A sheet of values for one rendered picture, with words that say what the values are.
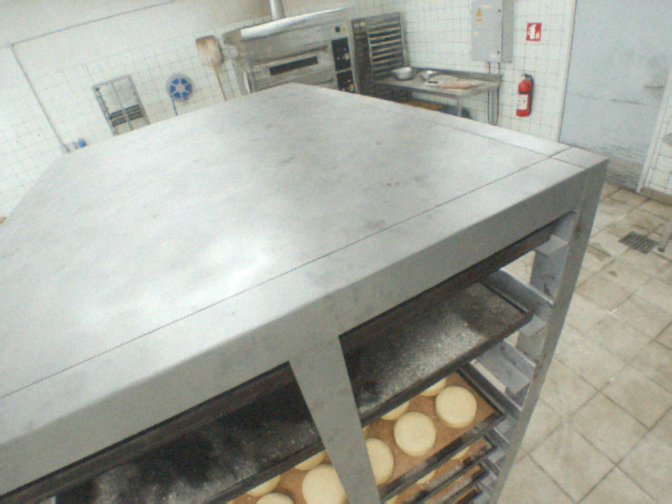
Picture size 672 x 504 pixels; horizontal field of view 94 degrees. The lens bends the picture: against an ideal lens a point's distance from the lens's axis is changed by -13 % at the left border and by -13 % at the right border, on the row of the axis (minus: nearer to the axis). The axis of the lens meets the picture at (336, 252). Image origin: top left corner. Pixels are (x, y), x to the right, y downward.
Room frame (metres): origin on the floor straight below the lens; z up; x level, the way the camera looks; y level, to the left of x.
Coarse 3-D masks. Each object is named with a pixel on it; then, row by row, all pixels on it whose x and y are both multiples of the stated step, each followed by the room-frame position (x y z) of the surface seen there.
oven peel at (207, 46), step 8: (200, 40) 5.77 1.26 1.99; (208, 40) 5.81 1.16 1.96; (200, 48) 5.74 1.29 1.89; (208, 48) 5.78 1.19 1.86; (216, 48) 5.81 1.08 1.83; (200, 56) 5.71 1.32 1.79; (208, 56) 5.75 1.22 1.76; (216, 56) 5.79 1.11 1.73; (208, 64) 5.72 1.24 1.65; (216, 64) 5.76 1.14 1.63; (216, 72) 5.72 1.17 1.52; (224, 96) 5.68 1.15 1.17
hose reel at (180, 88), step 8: (168, 80) 5.45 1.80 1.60; (176, 80) 5.51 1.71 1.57; (184, 80) 5.54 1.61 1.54; (168, 88) 5.53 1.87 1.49; (176, 88) 5.57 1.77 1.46; (184, 88) 5.51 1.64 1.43; (192, 88) 5.65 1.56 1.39; (176, 96) 5.47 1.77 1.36; (184, 96) 5.51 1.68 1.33; (192, 96) 5.54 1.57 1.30; (176, 112) 5.47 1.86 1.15
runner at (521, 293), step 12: (492, 276) 0.26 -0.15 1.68; (504, 276) 0.24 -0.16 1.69; (516, 276) 0.23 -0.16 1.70; (504, 288) 0.24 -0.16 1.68; (516, 288) 0.23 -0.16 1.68; (528, 288) 0.22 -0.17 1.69; (516, 300) 0.23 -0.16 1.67; (528, 300) 0.22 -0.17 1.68; (540, 300) 0.20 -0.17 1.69; (552, 300) 0.19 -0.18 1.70; (540, 312) 0.20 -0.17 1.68; (528, 324) 0.20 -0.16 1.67; (540, 324) 0.19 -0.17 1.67; (528, 336) 0.18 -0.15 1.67
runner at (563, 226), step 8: (560, 216) 0.20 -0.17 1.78; (568, 216) 0.20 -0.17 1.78; (576, 216) 0.19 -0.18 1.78; (560, 224) 0.20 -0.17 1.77; (568, 224) 0.20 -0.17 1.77; (552, 232) 0.21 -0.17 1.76; (560, 232) 0.20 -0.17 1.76; (568, 232) 0.19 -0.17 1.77; (552, 240) 0.20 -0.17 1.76; (560, 240) 0.20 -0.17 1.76; (568, 240) 0.19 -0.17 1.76; (536, 248) 0.19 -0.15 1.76; (544, 248) 0.19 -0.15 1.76; (552, 248) 0.19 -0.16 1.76; (560, 248) 0.19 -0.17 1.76; (544, 256) 0.19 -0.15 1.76
